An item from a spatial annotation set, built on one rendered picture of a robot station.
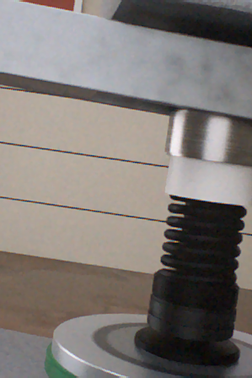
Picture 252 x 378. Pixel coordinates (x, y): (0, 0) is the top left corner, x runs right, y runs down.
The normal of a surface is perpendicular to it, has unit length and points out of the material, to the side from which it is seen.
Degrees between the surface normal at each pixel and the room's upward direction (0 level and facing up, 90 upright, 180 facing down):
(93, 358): 0
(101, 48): 90
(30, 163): 90
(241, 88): 90
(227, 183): 90
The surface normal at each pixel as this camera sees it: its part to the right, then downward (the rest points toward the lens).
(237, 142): 0.21, 0.08
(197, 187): -0.36, 0.00
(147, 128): -0.07, 0.04
